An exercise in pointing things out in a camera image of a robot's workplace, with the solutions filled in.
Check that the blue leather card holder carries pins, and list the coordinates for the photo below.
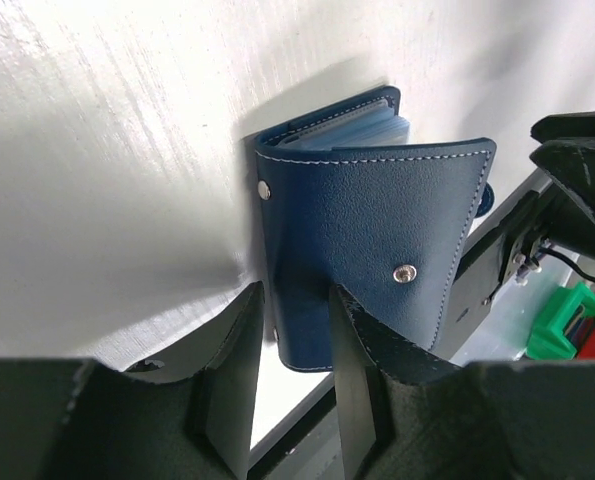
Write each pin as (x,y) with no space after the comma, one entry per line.
(346,199)

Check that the green plastic connector block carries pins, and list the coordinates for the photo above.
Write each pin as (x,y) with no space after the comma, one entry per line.
(552,332)

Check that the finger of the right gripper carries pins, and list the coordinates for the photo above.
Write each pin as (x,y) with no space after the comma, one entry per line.
(567,156)

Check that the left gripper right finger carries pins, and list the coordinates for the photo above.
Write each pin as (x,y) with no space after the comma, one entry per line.
(406,414)

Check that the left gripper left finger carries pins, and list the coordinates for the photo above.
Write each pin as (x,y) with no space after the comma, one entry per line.
(185,412)

